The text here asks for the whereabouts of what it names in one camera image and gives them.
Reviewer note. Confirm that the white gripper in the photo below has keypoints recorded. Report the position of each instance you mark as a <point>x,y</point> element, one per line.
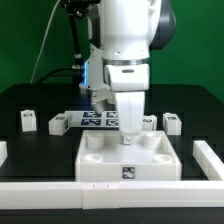
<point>130,109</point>

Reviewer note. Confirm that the white square tabletop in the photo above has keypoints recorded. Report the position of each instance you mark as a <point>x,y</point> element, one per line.
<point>102,157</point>

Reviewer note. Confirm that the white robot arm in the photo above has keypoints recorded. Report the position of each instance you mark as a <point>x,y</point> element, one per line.
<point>122,35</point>

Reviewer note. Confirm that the white fiducial marker sheet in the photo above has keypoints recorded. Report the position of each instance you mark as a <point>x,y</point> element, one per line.
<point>106,119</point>

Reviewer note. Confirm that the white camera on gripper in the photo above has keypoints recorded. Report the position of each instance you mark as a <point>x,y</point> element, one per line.
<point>127,78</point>

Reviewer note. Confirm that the white obstacle fence wall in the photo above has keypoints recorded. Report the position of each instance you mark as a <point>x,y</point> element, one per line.
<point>73,195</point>

